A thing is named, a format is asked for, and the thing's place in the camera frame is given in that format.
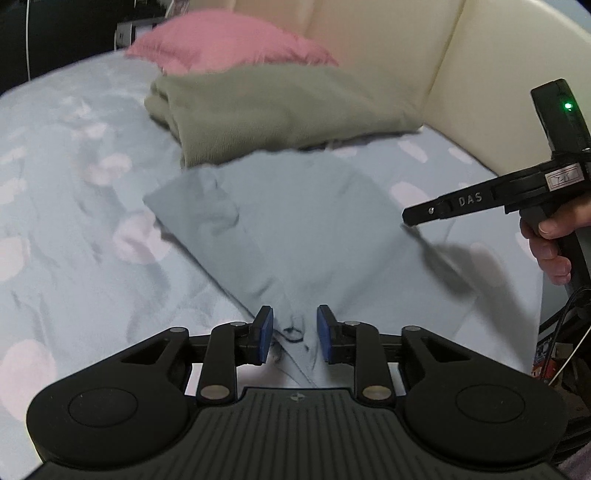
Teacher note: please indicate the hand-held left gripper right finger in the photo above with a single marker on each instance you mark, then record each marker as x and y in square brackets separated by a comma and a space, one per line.
[324, 334]

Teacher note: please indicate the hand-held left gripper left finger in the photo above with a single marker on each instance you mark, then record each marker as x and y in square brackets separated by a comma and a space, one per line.
[265, 334]

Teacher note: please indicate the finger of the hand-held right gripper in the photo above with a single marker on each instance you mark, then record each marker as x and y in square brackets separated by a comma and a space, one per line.
[461, 201]

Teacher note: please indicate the grey shirt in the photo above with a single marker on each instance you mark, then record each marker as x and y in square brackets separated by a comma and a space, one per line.
[286, 230]

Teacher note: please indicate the person's right hand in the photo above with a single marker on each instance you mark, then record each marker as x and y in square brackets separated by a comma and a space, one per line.
[547, 251]

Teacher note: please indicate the cream padded headboard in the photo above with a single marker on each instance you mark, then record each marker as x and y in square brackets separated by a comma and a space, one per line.
[485, 55]

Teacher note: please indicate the folded khaki garment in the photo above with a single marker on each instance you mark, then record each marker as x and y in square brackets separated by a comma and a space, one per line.
[277, 106]

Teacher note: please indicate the bed with polka dot sheet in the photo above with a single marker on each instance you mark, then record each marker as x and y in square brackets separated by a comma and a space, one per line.
[69, 230]

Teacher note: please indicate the pink pillow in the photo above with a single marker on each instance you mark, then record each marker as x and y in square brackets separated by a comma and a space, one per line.
[221, 41]

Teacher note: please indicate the white nightstand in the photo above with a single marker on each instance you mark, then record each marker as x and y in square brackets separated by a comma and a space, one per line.
[127, 33]

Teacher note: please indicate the dark wardrobe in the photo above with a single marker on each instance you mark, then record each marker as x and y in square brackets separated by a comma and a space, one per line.
[55, 37]

